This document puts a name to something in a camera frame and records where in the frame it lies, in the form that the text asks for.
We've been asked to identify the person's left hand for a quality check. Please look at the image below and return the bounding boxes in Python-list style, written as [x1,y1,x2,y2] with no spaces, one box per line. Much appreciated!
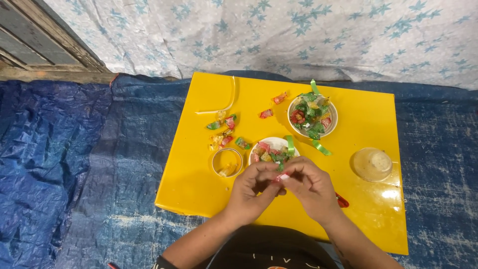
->
[223,161,287,227]

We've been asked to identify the person's right hand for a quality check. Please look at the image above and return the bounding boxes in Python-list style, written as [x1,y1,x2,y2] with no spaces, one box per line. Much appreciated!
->
[278,156,343,227]

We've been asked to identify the pile of candies in bowl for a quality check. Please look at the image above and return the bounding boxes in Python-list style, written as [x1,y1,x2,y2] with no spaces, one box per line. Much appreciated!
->
[253,141,296,172]

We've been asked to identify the person's black shirt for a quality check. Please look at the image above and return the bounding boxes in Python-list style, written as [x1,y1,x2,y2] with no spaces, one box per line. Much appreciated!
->
[206,224,340,269]

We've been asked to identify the white bowl of candies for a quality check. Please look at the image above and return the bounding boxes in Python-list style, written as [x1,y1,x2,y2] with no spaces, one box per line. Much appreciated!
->
[248,137,301,167]

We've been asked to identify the clear plastic cup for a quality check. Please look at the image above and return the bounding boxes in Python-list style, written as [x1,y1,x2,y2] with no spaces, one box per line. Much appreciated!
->
[353,147,393,183]

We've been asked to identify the cluster of assorted loose sweets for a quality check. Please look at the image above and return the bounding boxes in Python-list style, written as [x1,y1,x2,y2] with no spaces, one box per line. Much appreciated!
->
[206,110,251,151]

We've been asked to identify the white bowl of empty wrappers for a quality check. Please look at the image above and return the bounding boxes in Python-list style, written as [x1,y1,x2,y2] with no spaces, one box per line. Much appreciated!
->
[287,93,339,140]

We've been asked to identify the heap of crumpled candy wrappers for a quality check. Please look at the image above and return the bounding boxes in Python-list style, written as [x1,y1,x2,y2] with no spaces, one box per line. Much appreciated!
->
[290,92,332,140]

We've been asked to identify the yellow low table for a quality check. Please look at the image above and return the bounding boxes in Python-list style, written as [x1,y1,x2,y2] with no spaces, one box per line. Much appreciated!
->
[155,72,409,256]

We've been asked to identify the black wristband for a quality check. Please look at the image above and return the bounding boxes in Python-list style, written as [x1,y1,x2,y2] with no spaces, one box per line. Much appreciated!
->
[152,255,179,269]

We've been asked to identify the white plastic strip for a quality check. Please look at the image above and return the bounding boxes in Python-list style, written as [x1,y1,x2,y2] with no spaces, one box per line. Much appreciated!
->
[194,76,236,115]

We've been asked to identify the white blue floral cloth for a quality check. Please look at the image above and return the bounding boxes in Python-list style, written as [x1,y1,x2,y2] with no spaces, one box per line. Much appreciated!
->
[43,0,478,91]

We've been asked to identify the blue tarpaulin sheet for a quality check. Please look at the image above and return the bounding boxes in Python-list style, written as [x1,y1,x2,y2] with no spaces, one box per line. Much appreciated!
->
[0,70,478,269]

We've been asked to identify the grey wooden door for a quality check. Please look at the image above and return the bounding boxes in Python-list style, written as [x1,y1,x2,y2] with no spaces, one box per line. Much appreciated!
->
[0,0,118,84]

